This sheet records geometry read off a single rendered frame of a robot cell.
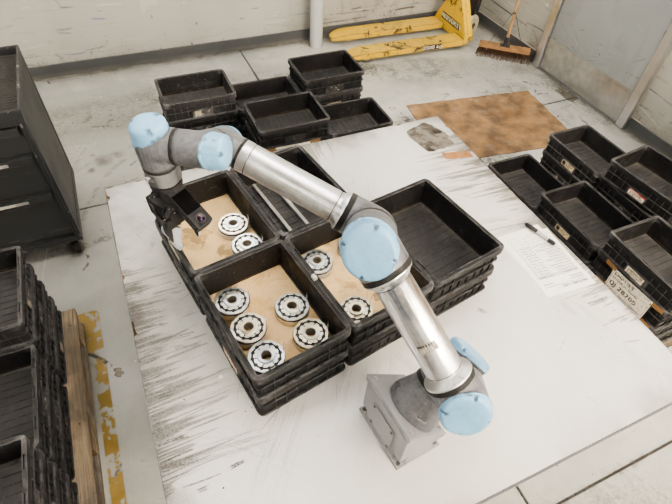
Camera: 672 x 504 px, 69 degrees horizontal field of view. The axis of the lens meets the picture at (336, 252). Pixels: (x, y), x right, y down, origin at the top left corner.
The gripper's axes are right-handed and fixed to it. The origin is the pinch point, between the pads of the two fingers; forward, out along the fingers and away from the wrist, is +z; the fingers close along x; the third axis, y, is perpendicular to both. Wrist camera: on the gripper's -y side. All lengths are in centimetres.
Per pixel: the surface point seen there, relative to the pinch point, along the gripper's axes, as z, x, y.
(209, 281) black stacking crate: 26.0, -3.9, 3.9
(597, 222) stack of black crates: 87, -175, -82
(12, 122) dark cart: 34, -10, 130
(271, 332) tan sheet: 31.6, -4.9, -19.7
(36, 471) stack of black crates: 60, 62, 15
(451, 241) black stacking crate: 36, -72, -43
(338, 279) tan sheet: 34, -33, -23
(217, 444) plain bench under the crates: 42, 26, -27
